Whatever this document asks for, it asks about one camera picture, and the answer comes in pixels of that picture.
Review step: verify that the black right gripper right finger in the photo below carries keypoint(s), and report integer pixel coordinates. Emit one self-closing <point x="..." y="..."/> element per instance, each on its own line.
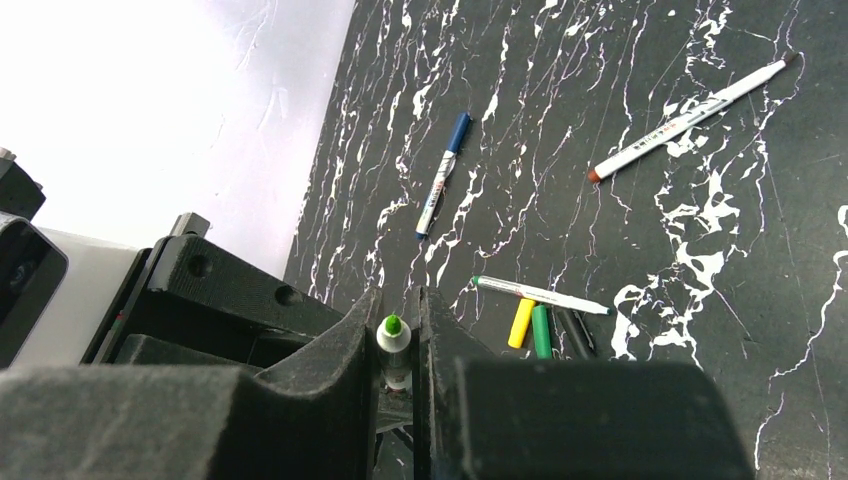
<point x="478" y="415"/>

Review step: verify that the white pen lower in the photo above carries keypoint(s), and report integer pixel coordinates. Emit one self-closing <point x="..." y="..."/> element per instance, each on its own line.
<point x="542" y="295"/>

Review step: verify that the yellow pen cap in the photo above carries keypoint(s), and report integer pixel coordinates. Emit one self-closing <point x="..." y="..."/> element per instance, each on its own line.
<point x="521" y="322"/>

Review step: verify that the green pen cap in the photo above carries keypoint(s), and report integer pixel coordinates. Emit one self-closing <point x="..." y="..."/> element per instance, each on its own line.
<point x="541" y="332"/>

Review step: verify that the white pen blue cap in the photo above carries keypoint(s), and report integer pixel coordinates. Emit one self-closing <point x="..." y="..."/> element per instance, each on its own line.
<point x="443" y="172"/>

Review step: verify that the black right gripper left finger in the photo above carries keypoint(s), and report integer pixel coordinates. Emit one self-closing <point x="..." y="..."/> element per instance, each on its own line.
<point x="310" y="416"/>

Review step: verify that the black pen cap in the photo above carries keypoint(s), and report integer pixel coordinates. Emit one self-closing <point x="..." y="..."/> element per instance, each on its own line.
<point x="578" y="335"/>

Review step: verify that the white pen red tip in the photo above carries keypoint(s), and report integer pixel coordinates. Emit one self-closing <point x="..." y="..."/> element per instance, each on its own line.
<point x="678" y="125"/>

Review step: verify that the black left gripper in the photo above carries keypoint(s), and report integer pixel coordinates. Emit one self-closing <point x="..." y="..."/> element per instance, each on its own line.
<point x="188" y="301"/>

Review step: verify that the white pen green tip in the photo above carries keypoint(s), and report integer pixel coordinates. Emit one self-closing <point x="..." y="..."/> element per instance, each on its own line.
<point x="393" y="338"/>

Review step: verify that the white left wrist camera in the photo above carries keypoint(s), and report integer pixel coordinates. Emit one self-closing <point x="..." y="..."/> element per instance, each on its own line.
<point x="57" y="289"/>

